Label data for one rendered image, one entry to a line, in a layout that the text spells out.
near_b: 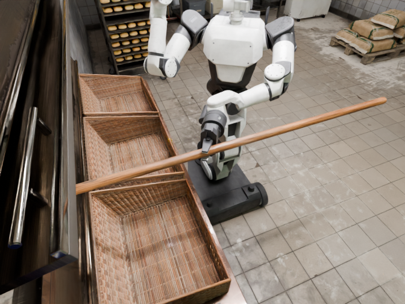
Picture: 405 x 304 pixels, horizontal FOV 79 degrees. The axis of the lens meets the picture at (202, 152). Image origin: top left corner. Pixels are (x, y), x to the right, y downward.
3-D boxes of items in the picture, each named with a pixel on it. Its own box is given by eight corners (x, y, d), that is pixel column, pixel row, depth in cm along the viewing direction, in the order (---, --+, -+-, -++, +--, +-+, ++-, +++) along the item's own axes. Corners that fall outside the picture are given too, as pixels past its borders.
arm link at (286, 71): (290, 100, 104) (291, 60, 113) (295, 78, 92) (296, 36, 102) (262, 99, 106) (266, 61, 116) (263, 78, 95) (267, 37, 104)
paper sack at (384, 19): (392, 32, 360) (398, 20, 347) (367, 25, 380) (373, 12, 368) (410, 24, 386) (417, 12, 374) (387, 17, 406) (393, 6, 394)
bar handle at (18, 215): (45, 256, 37) (35, 260, 37) (52, 124, 58) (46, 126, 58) (16, 242, 33) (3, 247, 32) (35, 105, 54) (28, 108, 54)
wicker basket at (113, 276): (118, 343, 96) (96, 330, 77) (103, 220, 133) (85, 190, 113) (231, 292, 109) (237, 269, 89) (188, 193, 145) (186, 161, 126)
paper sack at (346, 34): (351, 46, 394) (355, 35, 383) (332, 38, 417) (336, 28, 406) (376, 39, 414) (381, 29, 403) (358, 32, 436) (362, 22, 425)
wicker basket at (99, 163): (103, 216, 135) (86, 185, 115) (94, 148, 172) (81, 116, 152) (187, 189, 147) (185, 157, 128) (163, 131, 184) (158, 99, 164)
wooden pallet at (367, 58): (364, 65, 380) (369, 56, 370) (328, 44, 432) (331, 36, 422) (420, 52, 410) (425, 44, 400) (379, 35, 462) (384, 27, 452)
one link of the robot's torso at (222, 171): (202, 169, 204) (210, 137, 163) (224, 162, 209) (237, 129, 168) (210, 186, 197) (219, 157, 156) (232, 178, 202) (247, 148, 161)
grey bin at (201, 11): (188, 17, 465) (188, 2, 448) (180, 9, 497) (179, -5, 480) (206, 14, 474) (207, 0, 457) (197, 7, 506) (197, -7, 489)
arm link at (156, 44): (144, 23, 101) (140, 73, 106) (163, 25, 96) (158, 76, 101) (160, 29, 110) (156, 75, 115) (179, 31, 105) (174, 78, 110)
